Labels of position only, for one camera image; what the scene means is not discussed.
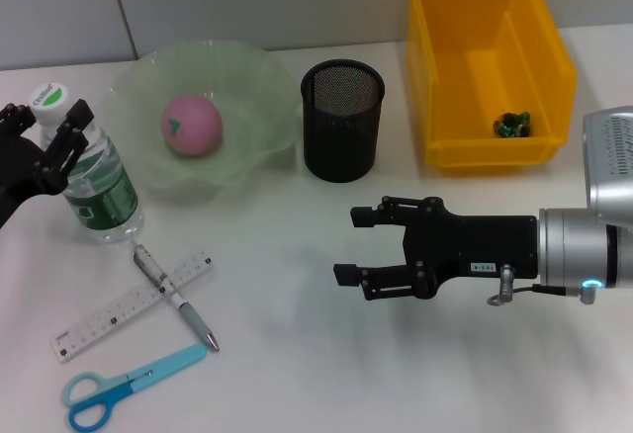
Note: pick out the black mesh pen cup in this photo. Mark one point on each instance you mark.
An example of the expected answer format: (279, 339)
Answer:
(341, 126)

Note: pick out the pink peach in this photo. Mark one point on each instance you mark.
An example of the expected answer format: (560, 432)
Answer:
(195, 126)

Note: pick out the clear green-label water bottle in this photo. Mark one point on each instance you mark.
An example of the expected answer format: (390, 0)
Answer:
(106, 200)

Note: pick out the green plastic wrapper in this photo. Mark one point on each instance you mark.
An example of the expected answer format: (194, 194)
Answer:
(512, 125)

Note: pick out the green glass fruit plate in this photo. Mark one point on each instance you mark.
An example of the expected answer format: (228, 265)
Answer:
(247, 107)

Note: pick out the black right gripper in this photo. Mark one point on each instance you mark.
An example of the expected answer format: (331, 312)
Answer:
(475, 250)

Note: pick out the yellow plastic bin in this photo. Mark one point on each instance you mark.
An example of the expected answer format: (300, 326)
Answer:
(489, 67)

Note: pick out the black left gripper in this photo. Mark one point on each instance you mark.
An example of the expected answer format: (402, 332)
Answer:
(20, 171)

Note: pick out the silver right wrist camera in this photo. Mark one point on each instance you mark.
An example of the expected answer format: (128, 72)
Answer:
(610, 166)

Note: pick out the blue scissors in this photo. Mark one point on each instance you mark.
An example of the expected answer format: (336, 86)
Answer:
(118, 386)

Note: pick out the white grey ballpoint pen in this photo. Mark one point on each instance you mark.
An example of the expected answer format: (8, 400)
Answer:
(190, 314)

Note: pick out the clear plastic ruler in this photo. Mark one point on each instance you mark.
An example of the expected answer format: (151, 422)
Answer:
(114, 319)

